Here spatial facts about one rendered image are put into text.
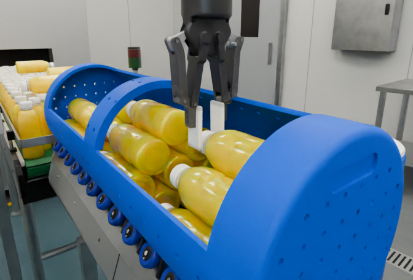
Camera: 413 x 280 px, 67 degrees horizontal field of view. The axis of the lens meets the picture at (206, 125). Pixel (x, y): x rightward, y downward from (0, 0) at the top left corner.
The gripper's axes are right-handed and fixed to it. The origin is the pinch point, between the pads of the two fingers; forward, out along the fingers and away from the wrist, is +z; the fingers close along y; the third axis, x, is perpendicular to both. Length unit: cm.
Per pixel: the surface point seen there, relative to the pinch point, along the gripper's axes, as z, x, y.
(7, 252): 67, 88, -30
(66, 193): 31, 52, -13
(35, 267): 91, 106, -21
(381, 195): 3.8, -25.1, 6.9
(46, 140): 22, 77, -13
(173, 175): 6.6, -1.0, -7.0
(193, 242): 6.1, -16.5, -13.8
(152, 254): 20.7, 0.9, -10.3
